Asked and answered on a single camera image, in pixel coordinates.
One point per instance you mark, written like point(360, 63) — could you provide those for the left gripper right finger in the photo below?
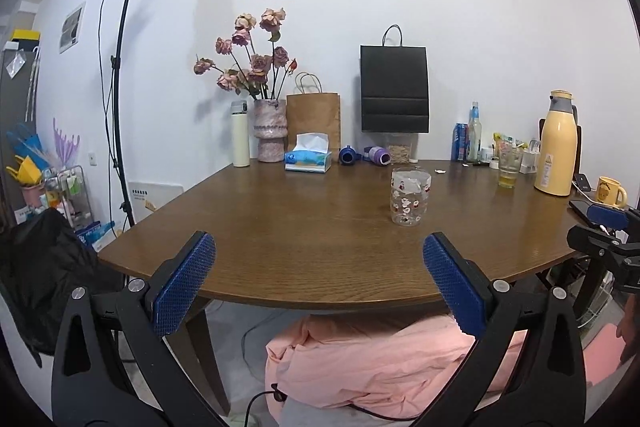
point(525, 367)

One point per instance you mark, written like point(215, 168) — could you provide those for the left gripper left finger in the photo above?
point(111, 363)

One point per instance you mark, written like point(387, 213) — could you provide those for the clear Santa print cup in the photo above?
point(410, 189)

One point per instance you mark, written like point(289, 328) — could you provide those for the right hand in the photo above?
point(628, 329)

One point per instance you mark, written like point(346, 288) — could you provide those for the yellow mug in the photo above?
point(611, 193)

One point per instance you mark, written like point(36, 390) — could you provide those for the yellow thermos jug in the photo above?
point(558, 146)

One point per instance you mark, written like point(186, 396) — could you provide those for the snack packets pile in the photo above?
point(531, 151)

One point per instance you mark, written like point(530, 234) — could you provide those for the glass with yellow liquid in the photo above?
point(510, 160)

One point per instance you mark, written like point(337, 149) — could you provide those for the pink blanket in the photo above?
point(392, 366)

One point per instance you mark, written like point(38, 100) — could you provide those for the blue drink can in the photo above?
point(460, 141)

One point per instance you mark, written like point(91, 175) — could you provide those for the white box on floor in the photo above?
point(148, 197)

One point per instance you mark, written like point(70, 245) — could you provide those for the clear container with grains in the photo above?
point(402, 148)

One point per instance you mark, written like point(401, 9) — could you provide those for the black paper bag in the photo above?
point(394, 92)

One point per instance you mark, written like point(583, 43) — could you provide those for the white thermos bottle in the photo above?
point(240, 138)

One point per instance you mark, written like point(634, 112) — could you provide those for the blue white bottle lying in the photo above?
point(348, 156)

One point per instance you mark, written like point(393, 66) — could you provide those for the blue tissue box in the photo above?
point(311, 153)

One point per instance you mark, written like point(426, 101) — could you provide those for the pink ceramic vase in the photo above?
point(270, 129)

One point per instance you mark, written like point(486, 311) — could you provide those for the light stand pole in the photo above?
point(116, 61)

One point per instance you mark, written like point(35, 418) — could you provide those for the grey refrigerator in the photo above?
point(15, 111)

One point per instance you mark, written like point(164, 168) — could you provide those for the brown paper bag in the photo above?
point(310, 109)

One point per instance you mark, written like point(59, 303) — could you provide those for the dried pink flowers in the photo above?
point(258, 63)

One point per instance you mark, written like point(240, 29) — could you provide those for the wire storage rack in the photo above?
point(67, 192)

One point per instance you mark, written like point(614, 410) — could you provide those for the wall picture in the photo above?
point(71, 29)

